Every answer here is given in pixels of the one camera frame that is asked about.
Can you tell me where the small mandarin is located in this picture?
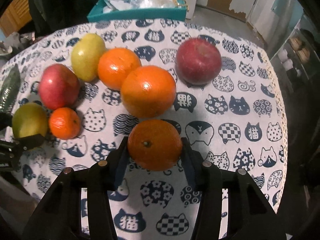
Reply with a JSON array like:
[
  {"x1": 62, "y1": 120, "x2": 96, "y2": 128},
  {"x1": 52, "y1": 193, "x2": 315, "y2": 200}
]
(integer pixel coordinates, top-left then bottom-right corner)
[
  {"x1": 48, "y1": 107, "x2": 81, "y2": 140},
  {"x1": 127, "y1": 119, "x2": 182, "y2": 171}
]

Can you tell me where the green patterned glass bowl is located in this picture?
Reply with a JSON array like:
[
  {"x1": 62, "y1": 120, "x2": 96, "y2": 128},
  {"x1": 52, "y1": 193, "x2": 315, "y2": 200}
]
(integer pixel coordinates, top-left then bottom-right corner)
[{"x1": 1, "y1": 64, "x2": 21, "y2": 114}]

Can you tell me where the big pink-red apple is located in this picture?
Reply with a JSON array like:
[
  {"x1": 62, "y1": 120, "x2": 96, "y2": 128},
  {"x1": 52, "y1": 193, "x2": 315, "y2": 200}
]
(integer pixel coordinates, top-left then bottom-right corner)
[{"x1": 38, "y1": 64, "x2": 80, "y2": 110}]

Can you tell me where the cat pattern tablecloth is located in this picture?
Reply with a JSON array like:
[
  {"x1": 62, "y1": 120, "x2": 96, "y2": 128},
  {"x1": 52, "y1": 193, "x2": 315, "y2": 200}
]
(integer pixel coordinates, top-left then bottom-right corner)
[{"x1": 0, "y1": 18, "x2": 288, "y2": 240}]

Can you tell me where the right large orange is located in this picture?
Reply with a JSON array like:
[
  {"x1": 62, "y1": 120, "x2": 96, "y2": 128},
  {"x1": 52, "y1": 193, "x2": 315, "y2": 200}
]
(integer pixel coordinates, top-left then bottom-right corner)
[{"x1": 120, "y1": 66, "x2": 176, "y2": 118}]

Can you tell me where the large orange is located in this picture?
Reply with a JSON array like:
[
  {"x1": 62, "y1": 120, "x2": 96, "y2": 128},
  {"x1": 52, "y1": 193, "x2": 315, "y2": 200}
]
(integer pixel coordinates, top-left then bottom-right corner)
[
  {"x1": 120, "y1": 66, "x2": 176, "y2": 118},
  {"x1": 98, "y1": 48, "x2": 142, "y2": 90}
]

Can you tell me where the pile of grey clothes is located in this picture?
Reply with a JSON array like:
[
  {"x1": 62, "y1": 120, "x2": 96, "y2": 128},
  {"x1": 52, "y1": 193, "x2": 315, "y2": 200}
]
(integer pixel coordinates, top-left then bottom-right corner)
[{"x1": 1, "y1": 32, "x2": 33, "y2": 60}]

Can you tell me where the left large orange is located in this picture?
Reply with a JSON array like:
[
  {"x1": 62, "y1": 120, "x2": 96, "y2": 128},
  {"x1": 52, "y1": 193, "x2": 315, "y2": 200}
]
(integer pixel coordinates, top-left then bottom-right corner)
[{"x1": 98, "y1": 48, "x2": 142, "y2": 90}]

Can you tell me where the dark red apple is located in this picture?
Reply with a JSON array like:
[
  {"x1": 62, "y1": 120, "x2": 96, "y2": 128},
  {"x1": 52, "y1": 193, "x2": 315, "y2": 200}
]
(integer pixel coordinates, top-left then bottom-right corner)
[{"x1": 176, "y1": 38, "x2": 222, "y2": 86}]

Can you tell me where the wooden louvered wardrobe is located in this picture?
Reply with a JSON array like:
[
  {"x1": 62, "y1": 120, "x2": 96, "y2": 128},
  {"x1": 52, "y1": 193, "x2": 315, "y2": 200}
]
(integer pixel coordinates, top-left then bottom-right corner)
[{"x1": 1, "y1": 0, "x2": 32, "y2": 37}]

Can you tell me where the shoe rack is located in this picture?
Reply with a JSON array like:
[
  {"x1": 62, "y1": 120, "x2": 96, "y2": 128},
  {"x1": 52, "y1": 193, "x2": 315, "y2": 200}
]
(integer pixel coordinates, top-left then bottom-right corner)
[{"x1": 271, "y1": 28, "x2": 319, "y2": 89}]

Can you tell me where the black hanging coat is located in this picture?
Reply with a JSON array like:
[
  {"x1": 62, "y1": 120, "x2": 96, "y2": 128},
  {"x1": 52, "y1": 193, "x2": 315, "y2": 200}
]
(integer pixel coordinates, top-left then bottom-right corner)
[{"x1": 28, "y1": 0, "x2": 98, "y2": 35}]

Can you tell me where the teal cardboard box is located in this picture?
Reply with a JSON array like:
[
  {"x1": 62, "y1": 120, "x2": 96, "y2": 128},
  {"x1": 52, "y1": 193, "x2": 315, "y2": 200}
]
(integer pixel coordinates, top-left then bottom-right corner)
[{"x1": 87, "y1": 0, "x2": 188, "y2": 22}]

